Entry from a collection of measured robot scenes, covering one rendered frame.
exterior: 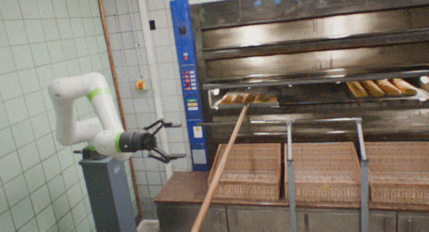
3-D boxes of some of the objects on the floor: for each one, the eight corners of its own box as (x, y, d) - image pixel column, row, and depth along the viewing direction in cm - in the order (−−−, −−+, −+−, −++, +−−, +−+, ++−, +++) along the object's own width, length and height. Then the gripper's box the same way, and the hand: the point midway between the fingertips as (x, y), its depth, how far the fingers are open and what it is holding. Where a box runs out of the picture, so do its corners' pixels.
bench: (183, 221, 337) (175, 169, 323) (458, 235, 276) (464, 171, 262) (163, 261, 285) (152, 200, 270) (497, 289, 224) (507, 213, 209)
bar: (214, 246, 296) (197, 121, 266) (368, 257, 264) (368, 116, 234) (204, 272, 267) (186, 135, 237) (377, 288, 235) (379, 131, 205)
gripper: (135, 111, 143) (181, 109, 138) (144, 164, 149) (189, 163, 144) (127, 117, 136) (175, 114, 131) (137, 171, 142) (184, 171, 137)
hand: (180, 141), depth 138 cm, fingers open, 13 cm apart
